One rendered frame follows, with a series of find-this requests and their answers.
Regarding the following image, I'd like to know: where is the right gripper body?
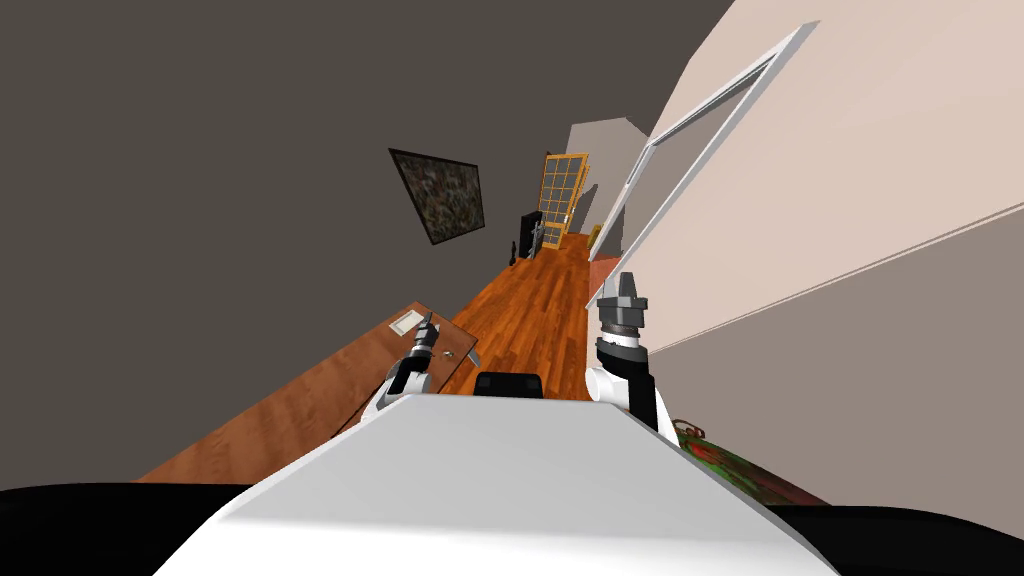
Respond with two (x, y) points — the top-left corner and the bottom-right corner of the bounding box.
(597, 293), (650, 329)

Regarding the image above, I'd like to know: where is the yellow framed glass door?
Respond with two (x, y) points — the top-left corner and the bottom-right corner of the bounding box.
(536, 151), (592, 252)

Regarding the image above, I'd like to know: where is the brown wooden table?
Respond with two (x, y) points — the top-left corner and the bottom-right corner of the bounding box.
(131, 300), (481, 485)

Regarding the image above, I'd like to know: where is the dark framed wall picture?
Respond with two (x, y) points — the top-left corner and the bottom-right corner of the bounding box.
(387, 147), (488, 247)

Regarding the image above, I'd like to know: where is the red and green rug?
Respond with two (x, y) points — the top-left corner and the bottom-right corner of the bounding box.
(670, 418), (831, 509)

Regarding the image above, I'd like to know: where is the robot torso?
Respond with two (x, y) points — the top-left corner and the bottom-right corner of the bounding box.
(151, 371), (841, 576)

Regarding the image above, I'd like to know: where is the black cabinet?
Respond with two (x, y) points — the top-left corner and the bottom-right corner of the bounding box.
(517, 209), (546, 261)

